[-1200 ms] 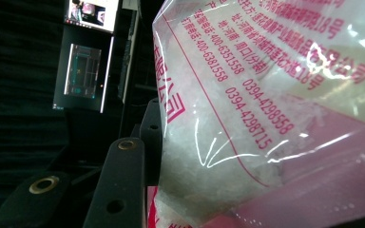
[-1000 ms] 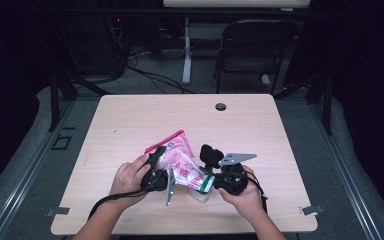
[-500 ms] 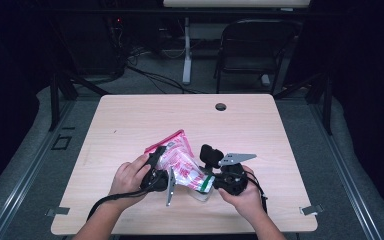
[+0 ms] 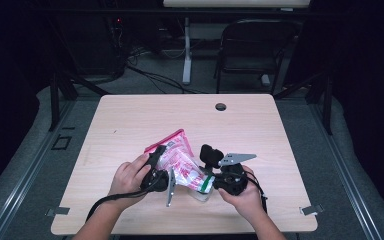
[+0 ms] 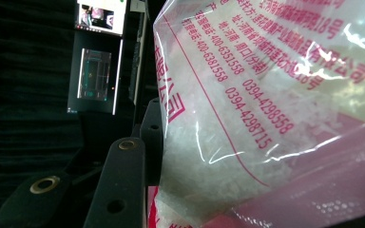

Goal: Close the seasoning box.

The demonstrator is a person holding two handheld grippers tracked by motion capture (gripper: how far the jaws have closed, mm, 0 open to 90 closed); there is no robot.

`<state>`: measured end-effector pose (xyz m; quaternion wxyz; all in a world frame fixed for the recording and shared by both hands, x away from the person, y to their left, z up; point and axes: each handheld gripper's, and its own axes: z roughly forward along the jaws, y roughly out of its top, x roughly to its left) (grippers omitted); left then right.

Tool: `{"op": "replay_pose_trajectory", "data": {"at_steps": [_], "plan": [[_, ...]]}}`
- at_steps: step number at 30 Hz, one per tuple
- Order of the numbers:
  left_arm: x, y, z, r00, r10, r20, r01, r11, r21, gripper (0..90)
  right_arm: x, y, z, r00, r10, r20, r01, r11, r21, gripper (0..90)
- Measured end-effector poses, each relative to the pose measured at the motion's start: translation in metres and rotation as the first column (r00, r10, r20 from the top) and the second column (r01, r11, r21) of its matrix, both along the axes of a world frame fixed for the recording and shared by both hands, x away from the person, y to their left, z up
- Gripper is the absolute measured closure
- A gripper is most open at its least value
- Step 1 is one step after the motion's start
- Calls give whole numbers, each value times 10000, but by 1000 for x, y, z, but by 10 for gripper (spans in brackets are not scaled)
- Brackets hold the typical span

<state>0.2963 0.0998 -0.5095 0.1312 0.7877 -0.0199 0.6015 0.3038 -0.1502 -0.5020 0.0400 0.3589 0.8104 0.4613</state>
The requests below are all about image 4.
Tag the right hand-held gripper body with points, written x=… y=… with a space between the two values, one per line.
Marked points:
x=233 y=180

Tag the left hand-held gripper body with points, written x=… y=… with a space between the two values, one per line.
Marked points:
x=156 y=180

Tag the red and white seasoning bag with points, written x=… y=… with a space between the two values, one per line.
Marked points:
x=183 y=166

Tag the glass jar with black lid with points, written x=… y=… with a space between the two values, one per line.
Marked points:
x=211 y=156

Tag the person's right hand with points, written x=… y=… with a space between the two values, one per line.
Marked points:
x=248 y=200

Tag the person's left hand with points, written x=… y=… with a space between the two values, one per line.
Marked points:
x=126 y=183

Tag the white power adapter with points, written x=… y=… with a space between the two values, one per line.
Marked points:
x=265 y=80

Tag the white desk leg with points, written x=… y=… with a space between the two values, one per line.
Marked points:
x=187 y=56

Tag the dark computer tower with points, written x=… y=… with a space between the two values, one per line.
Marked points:
x=93 y=46

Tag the black folding chair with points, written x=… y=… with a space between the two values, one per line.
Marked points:
x=256 y=43

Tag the grey metal table bracket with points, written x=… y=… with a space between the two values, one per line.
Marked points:
x=58 y=211
x=311 y=210

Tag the aluminium floor rail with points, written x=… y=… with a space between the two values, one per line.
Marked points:
x=346 y=180
x=23 y=180

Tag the black metal frame stand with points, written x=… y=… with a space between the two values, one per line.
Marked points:
x=55 y=100
x=327 y=106

